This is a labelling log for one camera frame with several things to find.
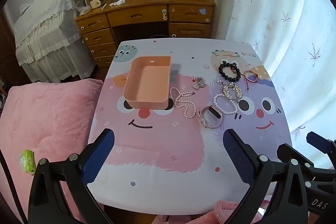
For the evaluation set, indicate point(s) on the pink plastic box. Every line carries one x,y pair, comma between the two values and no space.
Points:
147,87

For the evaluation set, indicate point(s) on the pink fleece blanket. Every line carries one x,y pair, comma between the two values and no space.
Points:
44,119

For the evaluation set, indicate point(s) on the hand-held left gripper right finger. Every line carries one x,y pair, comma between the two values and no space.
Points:
237,155

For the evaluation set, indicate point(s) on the rhinestone hair clip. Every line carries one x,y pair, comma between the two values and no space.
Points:
232,92

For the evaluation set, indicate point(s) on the wooden desk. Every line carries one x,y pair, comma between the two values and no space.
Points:
141,15

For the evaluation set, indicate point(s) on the pink fleece clothing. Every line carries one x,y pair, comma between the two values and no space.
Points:
236,212

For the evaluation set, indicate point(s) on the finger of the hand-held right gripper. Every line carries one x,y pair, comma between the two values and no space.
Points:
320,187
319,141

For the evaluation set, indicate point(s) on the green tissue packet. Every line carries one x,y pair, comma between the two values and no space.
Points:
27,162

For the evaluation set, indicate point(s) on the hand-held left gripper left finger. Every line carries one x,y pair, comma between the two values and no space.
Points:
98,155

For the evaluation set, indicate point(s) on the white lace cloth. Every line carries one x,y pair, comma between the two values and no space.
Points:
44,29

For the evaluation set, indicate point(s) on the flower earring with gold pendant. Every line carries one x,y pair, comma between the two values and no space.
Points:
196,86

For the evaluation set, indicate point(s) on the cream ceramic mug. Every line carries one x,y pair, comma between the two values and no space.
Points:
95,3

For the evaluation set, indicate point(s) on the white plastic bag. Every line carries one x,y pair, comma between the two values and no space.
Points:
84,11

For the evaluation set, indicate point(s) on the white floral curtain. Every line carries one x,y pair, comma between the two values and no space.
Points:
275,16

